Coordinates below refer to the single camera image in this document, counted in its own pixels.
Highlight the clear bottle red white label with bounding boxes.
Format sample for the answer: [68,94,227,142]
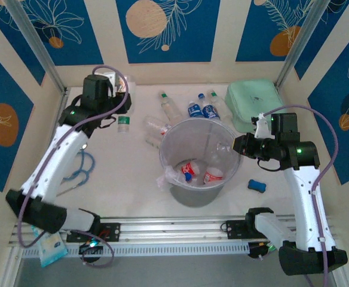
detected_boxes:
[143,115,173,136]

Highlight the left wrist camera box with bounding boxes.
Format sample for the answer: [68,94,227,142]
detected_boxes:
[106,71,128,90]

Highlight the small clear unlabelled bottle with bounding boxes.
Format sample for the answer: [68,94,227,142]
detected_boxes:
[212,139,235,164]

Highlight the aluminium frame post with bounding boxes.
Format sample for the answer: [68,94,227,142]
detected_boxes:
[5,0,71,93]
[274,0,332,87]

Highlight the clear bottle green cap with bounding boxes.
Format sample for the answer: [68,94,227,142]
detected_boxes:
[158,91,183,122]
[209,91,235,125]

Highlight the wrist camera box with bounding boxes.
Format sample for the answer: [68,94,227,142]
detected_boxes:
[251,112,273,139]
[106,71,128,90]

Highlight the mint green zip case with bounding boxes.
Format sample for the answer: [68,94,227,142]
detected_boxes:
[224,78,288,133]

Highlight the black electronics board with LED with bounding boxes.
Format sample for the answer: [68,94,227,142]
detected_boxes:
[78,237,104,255]
[247,242,278,260]

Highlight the blue scissors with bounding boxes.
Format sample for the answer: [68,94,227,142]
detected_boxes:
[56,143,97,197]

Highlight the crushed clear plastic bottle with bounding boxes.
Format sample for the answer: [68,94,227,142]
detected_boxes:
[144,133,163,150]

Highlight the grey mesh waste bin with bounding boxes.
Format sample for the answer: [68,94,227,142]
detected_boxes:
[158,117,243,209]

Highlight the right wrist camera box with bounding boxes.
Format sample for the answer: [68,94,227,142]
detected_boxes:
[251,112,273,139]

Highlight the orange label bottle orange cap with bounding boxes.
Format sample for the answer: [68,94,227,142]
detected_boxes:
[203,167,225,185]

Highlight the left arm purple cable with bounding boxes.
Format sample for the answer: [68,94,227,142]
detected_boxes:
[16,65,130,267]

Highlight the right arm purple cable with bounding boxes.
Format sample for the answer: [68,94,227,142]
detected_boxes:
[259,105,340,287]

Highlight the white slotted cable duct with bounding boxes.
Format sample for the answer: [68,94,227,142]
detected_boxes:
[20,242,250,258]

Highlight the green label bottle white cap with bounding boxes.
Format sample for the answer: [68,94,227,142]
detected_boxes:
[117,115,131,135]

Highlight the blue label bottle white cap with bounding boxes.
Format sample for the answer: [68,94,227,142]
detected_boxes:
[187,100,204,120]

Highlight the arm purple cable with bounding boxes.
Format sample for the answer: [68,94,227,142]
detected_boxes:
[16,65,130,267]
[259,105,340,287]

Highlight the blue bone-shaped toy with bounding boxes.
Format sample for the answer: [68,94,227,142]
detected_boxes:
[247,178,268,194]

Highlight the red label bottle blue cap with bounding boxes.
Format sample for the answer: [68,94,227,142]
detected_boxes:
[174,161,202,183]

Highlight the pepsi bottle blue cap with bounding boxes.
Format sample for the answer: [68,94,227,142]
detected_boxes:
[197,93,222,120]

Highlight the aluminium frame rail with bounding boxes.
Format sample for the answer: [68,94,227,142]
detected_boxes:
[8,215,336,248]

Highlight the light blue wipes pack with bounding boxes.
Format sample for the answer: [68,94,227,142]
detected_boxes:
[30,225,69,268]

